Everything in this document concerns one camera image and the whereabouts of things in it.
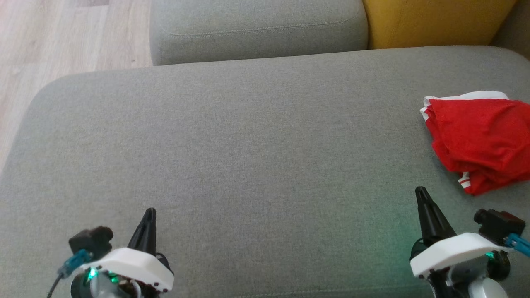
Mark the beige headboard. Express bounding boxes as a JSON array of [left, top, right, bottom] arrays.
[[491, 0, 530, 60]]

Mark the camera cable teal plug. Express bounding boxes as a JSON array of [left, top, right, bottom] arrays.
[[46, 248, 92, 298], [505, 234, 530, 255]]

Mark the right camera cable teal plug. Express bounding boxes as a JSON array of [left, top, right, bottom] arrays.
[[505, 234, 530, 255]]

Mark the left camera cable teal plug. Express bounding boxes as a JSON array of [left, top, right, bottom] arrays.
[[46, 248, 92, 298]]

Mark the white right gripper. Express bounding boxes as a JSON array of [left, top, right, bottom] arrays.
[[410, 186, 510, 278]]

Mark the red printed basketball jersey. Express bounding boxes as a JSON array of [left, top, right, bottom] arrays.
[[419, 91, 530, 183]]

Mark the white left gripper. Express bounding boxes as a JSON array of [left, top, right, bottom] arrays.
[[85, 208, 174, 292]]

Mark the yellow sofa cushion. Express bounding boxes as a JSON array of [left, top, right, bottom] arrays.
[[362, 0, 520, 50]]

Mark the grey fabric sofa cushion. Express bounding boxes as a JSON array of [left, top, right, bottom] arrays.
[[149, 0, 369, 67]]

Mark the large grey sofa seat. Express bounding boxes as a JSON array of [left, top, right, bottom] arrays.
[[0, 46, 530, 298]]

